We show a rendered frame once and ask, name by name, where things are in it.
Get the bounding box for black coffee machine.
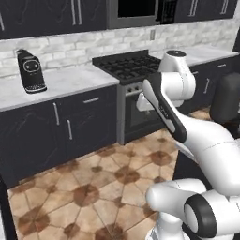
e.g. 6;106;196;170
16;48;48;95

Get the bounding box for dark tall cupboard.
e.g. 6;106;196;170
232;25;240;54

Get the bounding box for dark base cupboards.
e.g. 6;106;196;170
0;83;122;190
179;54;240;115

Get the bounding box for black stove with oven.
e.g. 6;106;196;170
92;49;176;145

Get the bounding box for dark wall cupboards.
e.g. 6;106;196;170
0;0;108;41
173;0;239;24

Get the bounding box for dark rounded stool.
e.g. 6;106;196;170
208;71;240;127

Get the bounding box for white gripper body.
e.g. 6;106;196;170
136;92;156;113

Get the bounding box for dark cabinet side panel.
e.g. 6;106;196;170
0;173;19;240

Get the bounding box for grey microwave oven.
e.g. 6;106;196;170
105;0;180;30

